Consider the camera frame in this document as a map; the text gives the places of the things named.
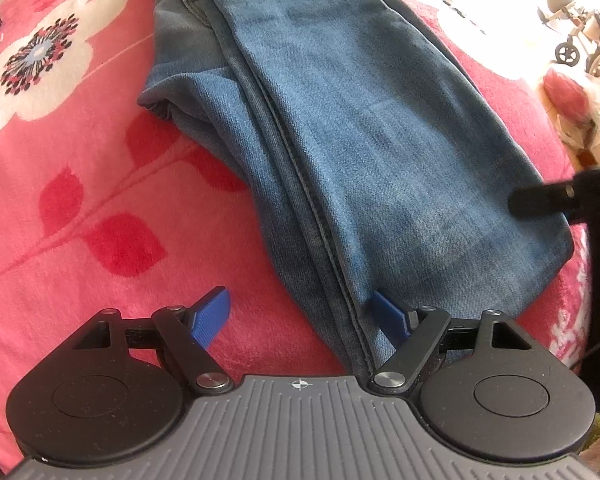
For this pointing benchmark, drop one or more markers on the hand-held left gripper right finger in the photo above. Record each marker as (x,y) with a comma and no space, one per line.
(392,317)

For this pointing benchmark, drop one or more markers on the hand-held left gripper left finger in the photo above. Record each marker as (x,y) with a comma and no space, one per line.
(211,315)

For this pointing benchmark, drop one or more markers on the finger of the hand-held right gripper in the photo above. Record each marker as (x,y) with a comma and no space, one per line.
(540,200)

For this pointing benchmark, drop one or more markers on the blue jeans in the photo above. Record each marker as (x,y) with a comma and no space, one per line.
(355,135)

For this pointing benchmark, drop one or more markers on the white plastic bag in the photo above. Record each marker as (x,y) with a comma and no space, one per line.
(597,100)

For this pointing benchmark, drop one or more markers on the red bag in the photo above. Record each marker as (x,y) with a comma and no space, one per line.
(565,95)

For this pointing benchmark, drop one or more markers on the wheeled walker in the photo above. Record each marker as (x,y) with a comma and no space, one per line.
(562,25)

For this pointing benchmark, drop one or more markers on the pink floral blanket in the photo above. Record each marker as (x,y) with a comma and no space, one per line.
(80,160)

